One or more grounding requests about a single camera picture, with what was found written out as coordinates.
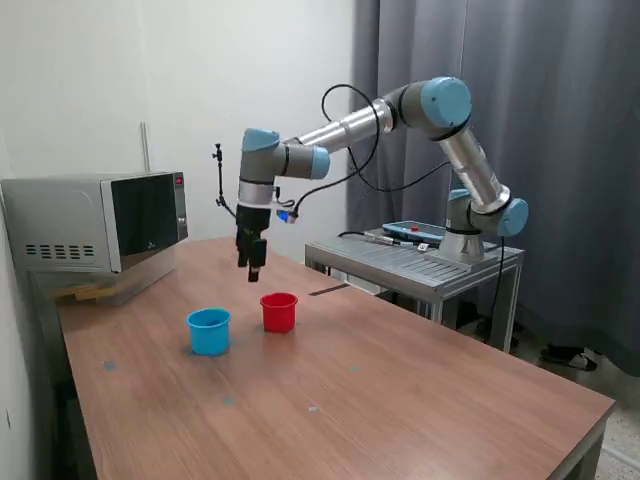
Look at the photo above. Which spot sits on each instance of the silver microwave oven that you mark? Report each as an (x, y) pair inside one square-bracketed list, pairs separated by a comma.
[(60, 215)]

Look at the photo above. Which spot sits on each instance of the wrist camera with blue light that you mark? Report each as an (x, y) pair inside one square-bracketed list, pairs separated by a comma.
[(286, 215)]

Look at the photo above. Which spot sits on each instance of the dark shoe white sole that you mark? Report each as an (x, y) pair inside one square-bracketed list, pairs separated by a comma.
[(570, 358)]

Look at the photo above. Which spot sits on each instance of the red plastic cup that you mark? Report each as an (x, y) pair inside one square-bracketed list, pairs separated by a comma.
[(278, 315)]

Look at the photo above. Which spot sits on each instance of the blue teach pendant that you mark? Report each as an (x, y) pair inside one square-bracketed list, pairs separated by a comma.
[(400, 230)]

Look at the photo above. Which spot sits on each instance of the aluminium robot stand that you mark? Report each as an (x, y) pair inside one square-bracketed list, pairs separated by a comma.
[(400, 265)]

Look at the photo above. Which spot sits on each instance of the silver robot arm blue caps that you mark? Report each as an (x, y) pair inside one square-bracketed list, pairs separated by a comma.
[(470, 160)]

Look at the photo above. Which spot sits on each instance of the dark strip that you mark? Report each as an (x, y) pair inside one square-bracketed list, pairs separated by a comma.
[(327, 290)]

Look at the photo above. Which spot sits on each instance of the wooden block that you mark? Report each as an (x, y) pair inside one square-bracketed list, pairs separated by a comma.
[(85, 293)]

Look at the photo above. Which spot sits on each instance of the grey table frame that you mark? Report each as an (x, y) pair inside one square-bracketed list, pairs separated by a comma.
[(595, 450)]

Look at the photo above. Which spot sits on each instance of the white wall rod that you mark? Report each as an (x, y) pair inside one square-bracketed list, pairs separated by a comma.
[(145, 150)]

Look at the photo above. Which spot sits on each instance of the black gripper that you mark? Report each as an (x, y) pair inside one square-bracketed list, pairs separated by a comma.
[(252, 220)]

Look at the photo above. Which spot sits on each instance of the blue plastic cup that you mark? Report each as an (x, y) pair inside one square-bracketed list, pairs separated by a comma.
[(209, 337)]

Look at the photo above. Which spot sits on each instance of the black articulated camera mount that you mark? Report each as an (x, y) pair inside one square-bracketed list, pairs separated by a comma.
[(220, 175)]

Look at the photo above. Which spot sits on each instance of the grey curtain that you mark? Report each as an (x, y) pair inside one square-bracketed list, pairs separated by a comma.
[(575, 250)]

